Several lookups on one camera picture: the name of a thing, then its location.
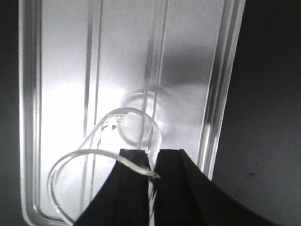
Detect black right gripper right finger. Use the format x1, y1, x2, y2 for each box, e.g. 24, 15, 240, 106
155, 150, 268, 226

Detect silver metal tray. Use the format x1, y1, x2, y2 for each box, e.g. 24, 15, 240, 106
19, 0, 245, 226

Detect clear glass beaker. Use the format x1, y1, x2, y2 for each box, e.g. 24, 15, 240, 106
47, 107, 162, 226

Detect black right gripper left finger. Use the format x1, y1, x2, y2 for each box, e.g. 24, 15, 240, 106
75, 161, 149, 226

